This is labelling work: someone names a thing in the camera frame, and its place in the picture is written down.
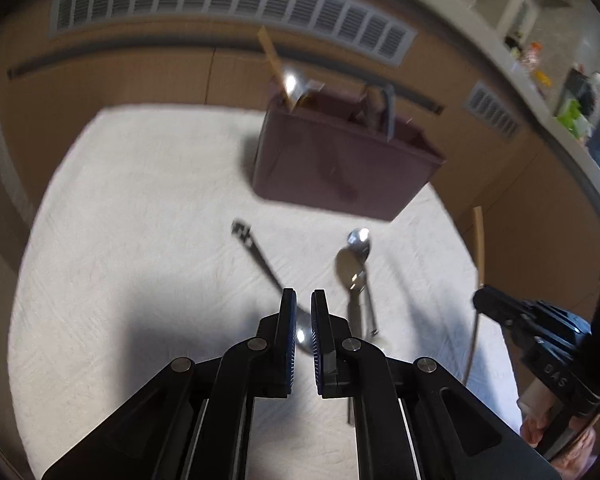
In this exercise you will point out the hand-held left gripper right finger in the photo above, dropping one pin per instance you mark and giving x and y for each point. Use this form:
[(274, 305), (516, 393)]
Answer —
[(317, 345)]

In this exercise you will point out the wooden chopstick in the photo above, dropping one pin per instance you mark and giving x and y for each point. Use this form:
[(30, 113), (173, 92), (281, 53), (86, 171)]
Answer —
[(280, 80), (270, 60), (480, 245)]

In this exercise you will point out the white woven tablecloth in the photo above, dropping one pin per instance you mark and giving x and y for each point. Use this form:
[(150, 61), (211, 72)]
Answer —
[(155, 240)]

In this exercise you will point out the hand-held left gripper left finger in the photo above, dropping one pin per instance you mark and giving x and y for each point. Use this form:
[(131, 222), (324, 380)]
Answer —
[(290, 340)]

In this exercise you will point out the metal spoon with holes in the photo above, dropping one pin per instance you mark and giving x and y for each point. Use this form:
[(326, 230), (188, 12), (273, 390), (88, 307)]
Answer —
[(267, 270)]

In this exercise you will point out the person's right hand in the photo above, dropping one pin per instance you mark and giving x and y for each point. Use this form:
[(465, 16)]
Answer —
[(575, 452)]

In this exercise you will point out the short grey vent grille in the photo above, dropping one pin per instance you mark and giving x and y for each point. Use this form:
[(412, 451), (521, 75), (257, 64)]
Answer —
[(492, 110)]

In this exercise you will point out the yellow-lidded jar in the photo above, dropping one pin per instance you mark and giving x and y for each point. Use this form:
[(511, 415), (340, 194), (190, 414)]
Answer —
[(537, 62)]

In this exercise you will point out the wooden spoon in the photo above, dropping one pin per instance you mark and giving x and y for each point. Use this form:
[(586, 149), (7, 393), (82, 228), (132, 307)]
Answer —
[(367, 107)]

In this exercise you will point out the black packet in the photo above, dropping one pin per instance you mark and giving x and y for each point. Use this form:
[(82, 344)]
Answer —
[(580, 87)]

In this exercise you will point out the maroon plastic utensil holder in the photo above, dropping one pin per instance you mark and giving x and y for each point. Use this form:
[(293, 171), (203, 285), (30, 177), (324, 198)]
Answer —
[(340, 160)]

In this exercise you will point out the long grey vent grille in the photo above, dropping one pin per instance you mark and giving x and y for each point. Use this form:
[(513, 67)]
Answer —
[(230, 5)]

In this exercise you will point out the green packets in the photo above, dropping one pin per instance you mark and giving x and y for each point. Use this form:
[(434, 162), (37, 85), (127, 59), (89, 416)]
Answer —
[(572, 117)]

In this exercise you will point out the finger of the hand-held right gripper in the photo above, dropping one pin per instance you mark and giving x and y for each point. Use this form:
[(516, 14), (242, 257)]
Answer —
[(495, 305)]

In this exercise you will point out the speckled stone countertop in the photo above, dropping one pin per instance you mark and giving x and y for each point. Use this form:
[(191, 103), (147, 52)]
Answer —
[(555, 125)]

